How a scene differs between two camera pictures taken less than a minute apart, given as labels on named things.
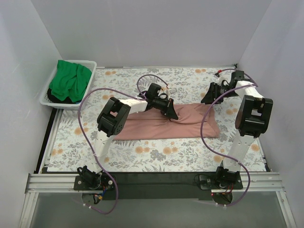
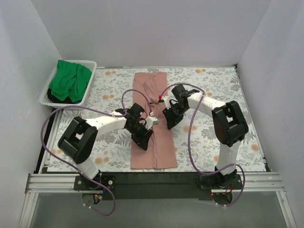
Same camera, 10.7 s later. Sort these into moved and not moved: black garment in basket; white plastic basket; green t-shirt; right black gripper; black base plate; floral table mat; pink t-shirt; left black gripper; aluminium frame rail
Moved: pink t-shirt; left black gripper; right black gripper
Not moved: floral table mat; aluminium frame rail; black garment in basket; white plastic basket; black base plate; green t-shirt
